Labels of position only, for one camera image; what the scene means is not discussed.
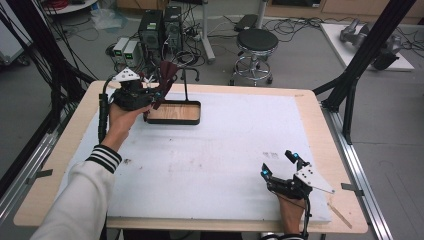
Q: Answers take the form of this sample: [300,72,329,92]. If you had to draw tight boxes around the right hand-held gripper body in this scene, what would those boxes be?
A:
[268,163,336,201]

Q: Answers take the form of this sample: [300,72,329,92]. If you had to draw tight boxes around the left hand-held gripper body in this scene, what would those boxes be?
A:
[111,67,148,112]

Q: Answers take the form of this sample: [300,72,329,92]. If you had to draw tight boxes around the black stand with wooden tray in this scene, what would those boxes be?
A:
[143,66,202,126]

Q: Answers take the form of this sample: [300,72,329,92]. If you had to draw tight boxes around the person's left hand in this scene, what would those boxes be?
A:
[106,102,153,143]

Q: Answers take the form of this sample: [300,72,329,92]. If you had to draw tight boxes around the person's right hand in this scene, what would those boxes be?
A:
[275,191,307,236]

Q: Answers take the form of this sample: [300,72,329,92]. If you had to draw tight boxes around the small white power supply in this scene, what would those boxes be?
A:
[112,37,130,58]
[123,40,143,68]

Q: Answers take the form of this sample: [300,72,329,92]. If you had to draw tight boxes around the thin wooden stick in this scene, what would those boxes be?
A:
[328,201,354,230]

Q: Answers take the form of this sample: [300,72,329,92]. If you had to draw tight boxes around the metal table clip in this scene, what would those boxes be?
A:
[340,182,365,198]
[25,168,54,186]

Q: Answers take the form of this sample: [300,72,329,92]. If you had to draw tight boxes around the white foam mat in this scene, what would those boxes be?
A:
[54,91,333,224]

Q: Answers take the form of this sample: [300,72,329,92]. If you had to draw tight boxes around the black computer tower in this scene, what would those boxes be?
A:
[163,5,184,54]
[138,9,166,61]

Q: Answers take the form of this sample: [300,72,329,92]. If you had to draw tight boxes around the white desk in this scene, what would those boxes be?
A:
[199,0,269,64]

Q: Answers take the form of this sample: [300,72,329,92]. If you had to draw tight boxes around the clear plastic bag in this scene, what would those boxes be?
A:
[90,8,129,33]

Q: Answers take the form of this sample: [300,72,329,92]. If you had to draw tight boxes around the round white table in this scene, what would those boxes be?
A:
[43,0,98,15]

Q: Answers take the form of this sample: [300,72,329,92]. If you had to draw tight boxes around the black round stool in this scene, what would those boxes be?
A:
[229,28,280,87]

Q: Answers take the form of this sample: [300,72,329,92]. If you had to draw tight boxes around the black power adapter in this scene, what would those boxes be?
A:
[234,13,259,33]

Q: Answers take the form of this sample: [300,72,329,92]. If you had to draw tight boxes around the white floor board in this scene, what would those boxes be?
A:
[319,22,415,72]

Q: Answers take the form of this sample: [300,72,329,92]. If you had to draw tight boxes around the grey and black robot part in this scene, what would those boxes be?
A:
[371,34,403,71]

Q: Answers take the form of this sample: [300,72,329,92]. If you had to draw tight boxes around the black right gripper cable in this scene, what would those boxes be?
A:
[301,196,313,240]

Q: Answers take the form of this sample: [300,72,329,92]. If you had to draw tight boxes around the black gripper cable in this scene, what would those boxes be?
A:
[301,196,313,240]
[97,74,118,144]

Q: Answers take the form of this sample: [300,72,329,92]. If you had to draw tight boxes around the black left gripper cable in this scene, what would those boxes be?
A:
[97,74,118,144]

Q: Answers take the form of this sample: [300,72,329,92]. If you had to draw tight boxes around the aluminium rail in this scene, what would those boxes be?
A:
[0,103,83,221]
[319,99,394,240]

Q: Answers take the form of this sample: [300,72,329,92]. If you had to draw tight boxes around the black metal frame post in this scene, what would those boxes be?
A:
[312,0,418,145]
[0,0,98,141]

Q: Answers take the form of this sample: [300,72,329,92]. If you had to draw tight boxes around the red cable bundle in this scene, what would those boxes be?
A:
[43,0,68,9]

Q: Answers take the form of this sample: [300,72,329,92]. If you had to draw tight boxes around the black floor cables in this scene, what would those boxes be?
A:
[266,16,338,43]

